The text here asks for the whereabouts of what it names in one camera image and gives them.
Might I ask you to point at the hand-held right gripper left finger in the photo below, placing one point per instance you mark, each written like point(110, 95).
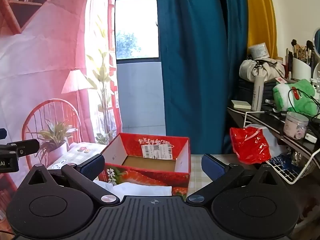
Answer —
point(92, 167)

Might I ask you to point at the white round labelled container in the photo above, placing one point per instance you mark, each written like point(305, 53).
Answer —
point(258, 51)

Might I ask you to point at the dark desk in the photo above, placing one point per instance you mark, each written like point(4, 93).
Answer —
point(270, 122)

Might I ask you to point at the white bottle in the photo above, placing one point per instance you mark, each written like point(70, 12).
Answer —
point(257, 95)

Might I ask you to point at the round mirror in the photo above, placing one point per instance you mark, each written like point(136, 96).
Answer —
point(317, 40)

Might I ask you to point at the pale notepad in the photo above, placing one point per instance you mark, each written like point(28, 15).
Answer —
point(241, 104)

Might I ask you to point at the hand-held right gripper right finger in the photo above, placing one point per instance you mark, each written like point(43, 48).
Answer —
point(213, 168)

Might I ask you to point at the white brush holder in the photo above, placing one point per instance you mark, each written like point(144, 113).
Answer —
point(301, 70)

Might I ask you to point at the blue patterned packet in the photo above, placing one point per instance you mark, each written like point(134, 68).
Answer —
point(282, 161)

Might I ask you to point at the teal curtain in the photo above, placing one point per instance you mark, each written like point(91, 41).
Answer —
point(200, 55)

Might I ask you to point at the black case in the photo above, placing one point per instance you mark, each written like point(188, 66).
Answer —
point(243, 92)

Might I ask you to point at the yellow curtain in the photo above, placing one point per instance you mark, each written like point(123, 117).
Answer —
point(260, 17)

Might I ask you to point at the potted plant pink pot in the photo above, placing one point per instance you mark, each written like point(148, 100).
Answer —
point(50, 55)

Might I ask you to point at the bunch of makeup brushes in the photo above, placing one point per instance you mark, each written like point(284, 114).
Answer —
point(310, 45)

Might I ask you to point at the red plastic bag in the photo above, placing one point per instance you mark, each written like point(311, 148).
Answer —
point(250, 145)

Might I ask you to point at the plaid bedsheet with rabbits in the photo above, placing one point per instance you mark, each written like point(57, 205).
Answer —
point(82, 151)

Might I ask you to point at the translucent white plastic bag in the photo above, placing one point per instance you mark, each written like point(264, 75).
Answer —
point(276, 142)

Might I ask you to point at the clear jar with pink contents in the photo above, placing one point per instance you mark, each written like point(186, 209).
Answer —
point(296, 127)

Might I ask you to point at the red strawberry print box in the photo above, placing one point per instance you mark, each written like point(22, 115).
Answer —
point(150, 175)

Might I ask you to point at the green plush toy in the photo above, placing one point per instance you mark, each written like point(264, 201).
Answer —
point(300, 97)

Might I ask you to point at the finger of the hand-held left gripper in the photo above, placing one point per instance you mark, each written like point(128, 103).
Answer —
point(2, 133)
point(25, 147)

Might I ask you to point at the white charger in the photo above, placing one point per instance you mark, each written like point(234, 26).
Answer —
point(310, 138)

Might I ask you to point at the window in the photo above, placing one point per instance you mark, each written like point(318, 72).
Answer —
point(135, 17)

